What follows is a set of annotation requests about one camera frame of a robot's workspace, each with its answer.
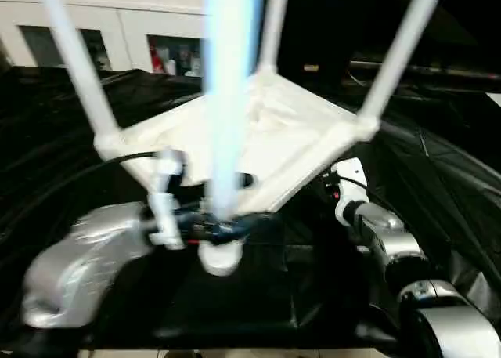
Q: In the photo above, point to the white flat board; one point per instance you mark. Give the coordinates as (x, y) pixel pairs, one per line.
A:
(495, 97)

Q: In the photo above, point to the white sideboard cabinet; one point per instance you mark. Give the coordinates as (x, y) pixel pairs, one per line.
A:
(117, 17)

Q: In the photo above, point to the red bottle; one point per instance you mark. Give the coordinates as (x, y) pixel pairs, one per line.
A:
(157, 58)

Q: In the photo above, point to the white plastic table leg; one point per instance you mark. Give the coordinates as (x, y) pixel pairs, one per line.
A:
(274, 25)
(229, 80)
(395, 60)
(82, 68)

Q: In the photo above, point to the white plastic table top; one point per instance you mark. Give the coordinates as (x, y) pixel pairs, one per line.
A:
(293, 119)

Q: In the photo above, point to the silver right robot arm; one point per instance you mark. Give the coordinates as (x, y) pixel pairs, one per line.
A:
(399, 240)

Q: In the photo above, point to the small tan label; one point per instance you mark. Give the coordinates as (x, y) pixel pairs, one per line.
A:
(311, 67)

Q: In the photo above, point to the dark metal rail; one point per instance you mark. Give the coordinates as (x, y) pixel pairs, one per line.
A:
(430, 70)

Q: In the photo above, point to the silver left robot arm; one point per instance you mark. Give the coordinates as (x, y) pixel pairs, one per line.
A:
(78, 260)

